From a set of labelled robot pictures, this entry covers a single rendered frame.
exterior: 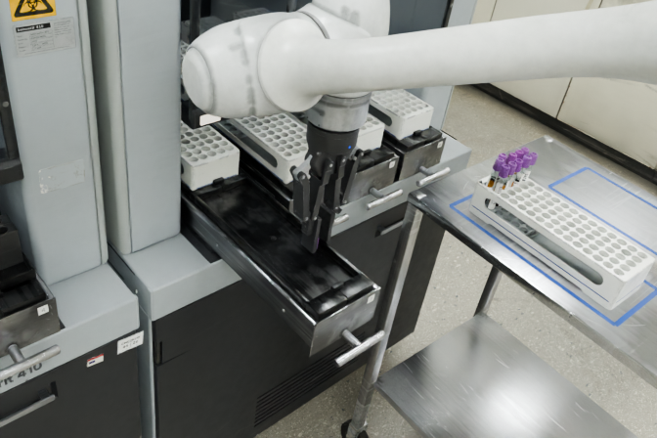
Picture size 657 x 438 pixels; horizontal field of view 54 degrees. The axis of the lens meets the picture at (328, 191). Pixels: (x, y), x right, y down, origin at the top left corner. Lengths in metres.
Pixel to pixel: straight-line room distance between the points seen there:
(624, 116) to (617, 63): 2.60
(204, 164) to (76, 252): 0.25
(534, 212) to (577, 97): 2.19
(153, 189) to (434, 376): 0.86
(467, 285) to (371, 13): 1.61
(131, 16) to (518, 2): 2.66
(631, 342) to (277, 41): 0.69
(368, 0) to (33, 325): 0.63
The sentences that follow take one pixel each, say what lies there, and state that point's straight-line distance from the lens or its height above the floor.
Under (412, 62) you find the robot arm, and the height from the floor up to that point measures 1.25.
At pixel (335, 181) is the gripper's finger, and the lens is 0.99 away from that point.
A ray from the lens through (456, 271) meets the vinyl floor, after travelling 2.36.
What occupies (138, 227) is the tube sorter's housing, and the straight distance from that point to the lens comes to 1.11.
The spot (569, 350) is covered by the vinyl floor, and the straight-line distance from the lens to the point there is 2.25.
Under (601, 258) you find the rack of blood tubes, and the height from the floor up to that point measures 0.88.
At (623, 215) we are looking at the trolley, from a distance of 1.36.
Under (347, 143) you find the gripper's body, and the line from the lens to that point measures 0.92.
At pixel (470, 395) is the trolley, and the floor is 0.28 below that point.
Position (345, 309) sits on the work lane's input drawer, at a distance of 0.98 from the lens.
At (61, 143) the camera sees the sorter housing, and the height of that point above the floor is 0.99.
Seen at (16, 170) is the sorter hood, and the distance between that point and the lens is 0.93.
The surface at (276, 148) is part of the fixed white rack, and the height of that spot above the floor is 0.87.
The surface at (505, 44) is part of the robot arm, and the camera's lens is 0.65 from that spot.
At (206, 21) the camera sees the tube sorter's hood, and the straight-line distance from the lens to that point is 0.97.
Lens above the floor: 1.50
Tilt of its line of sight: 36 degrees down
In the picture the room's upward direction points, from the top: 9 degrees clockwise
